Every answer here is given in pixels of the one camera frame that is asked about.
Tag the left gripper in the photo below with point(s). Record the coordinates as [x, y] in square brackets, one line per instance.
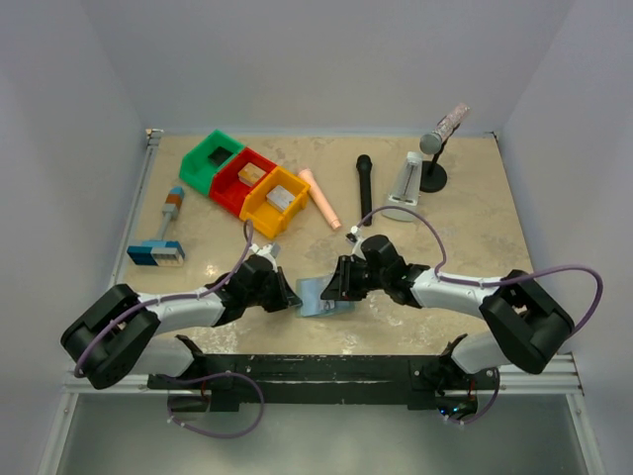
[279, 303]

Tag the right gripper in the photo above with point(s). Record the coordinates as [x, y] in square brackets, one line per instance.
[342, 286]

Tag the sage green card holder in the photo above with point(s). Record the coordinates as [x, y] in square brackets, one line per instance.
[314, 284]

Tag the white credit card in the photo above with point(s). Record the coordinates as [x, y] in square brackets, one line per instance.
[314, 305]

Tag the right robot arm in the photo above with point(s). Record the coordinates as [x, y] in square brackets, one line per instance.
[526, 325]

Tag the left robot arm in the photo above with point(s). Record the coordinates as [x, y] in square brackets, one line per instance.
[108, 339]

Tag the yellow plastic bin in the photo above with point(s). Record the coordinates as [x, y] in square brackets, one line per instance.
[265, 219]

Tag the block in yellow bin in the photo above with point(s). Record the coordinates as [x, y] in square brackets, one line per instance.
[280, 198]

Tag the grey metronome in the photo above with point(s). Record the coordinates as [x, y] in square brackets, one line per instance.
[403, 196]

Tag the pink microphone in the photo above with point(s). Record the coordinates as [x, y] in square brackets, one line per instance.
[319, 199]

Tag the black microphone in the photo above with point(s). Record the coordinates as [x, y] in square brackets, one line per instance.
[364, 168]

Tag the red plastic bin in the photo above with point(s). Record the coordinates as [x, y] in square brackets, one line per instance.
[229, 189]

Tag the block in red bin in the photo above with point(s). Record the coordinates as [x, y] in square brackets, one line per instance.
[250, 174]

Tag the toy block hammer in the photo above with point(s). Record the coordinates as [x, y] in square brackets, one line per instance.
[159, 251]

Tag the black microphone stand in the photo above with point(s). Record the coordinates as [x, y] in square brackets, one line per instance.
[434, 176]

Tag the green plastic bin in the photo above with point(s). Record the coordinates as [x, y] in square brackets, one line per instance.
[200, 165]

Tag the glitter microphone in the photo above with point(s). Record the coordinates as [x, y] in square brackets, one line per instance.
[442, 129]

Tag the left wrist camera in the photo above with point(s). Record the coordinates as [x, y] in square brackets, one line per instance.
[269, 251]

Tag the aluminium frame rail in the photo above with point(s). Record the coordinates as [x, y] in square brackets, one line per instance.
[66, 406]

